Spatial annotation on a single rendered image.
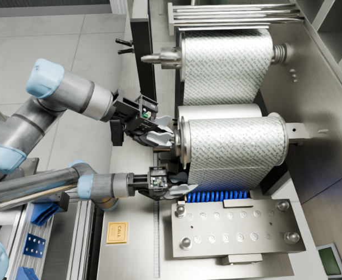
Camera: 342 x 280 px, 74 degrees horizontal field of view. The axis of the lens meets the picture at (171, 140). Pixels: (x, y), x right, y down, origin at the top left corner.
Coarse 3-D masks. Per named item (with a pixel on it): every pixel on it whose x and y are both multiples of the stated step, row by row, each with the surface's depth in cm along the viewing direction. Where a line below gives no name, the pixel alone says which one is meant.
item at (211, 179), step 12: (228, 168) 64; (240, 168) 64; (252, 168) 64; (264, 168) 65; (192, 180) 70; (204, 180) 70; (216, 180) 70; (228, 180) 71; (240, 180) 71; (252, 180) 72; (192, 192) 79
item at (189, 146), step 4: (180, 124) 60; (188, 124) 60; (180, 128) 59; (188, 128) 59; (180, 132) 60; (188, 132) 58; (188, 136) 58; (188, 140) 57; (188, 144) 57; (188, 148) 58; (188, 152) 58; (180, 156) 64; (188, 156) 59; (180, 160) 64; (188, 160) 60
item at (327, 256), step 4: (320, 252) 56; (324, 252) 54; (328, 252) 53; (320, 256) 56; (324, 256) 54; (328, 256) 53; (332, 256) 52; (324, 260) 55; (328, 260) 53; (332, 260) 52; (324, 264) 55; (328, 264) 53; (332, 264) 52; (336, 264) 51; (328, 268) 53; (332, 268) 52; (336, 268) 51; (328, 272) 53; (332, 272) 52; (336, 272) 51
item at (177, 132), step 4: (176, 132) 61; (176, 136) 60; (180, 136) 60; (176, 140) 59; (180, 140) 59; (176, 144) 59; (180, 144) 59; (176, 148) 60; (180, 148) 60; (176, 152) 60; (180, 152) 60; (176, 156) 63
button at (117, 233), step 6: (114, 222) 83; (120, 222) 83; (126, 222) 83; (108, 228) 82; (114, 228) 82; (120, 228) 82; (126, 228) 82; (108, 234) 81; (114, 234) 81; (120, 234) 81; (126, 234) 81; (108, 240) 80; (114, 240) 80; (120, 240) 80; (126, 240) 80
